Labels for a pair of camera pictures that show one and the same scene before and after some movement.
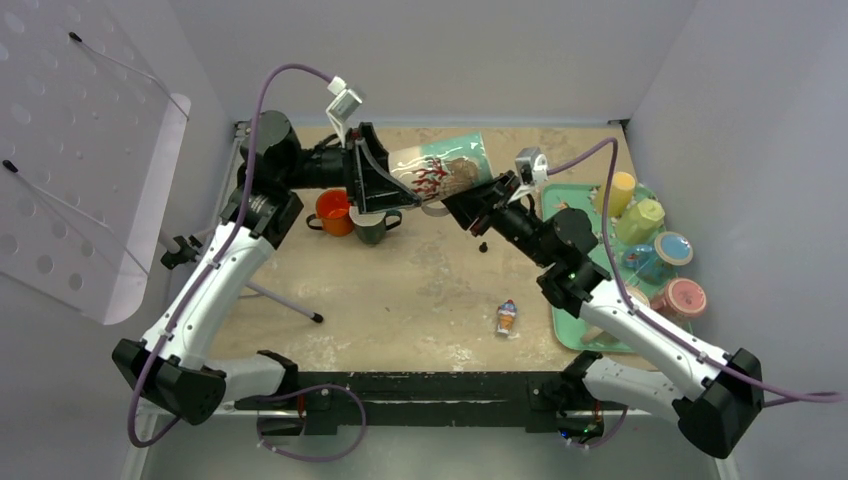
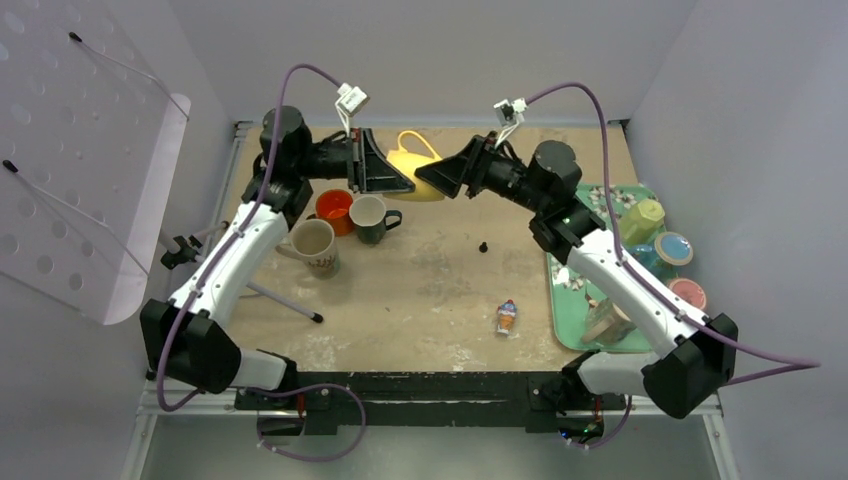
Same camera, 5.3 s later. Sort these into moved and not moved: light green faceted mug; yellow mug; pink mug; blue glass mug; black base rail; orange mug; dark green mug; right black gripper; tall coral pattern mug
Moved: yellow mug; tall coral pattern mug; right black gripper
Not moved: black base rail; dark green mug; light green faceted mug; orange mug; blue glass mug; pink mug
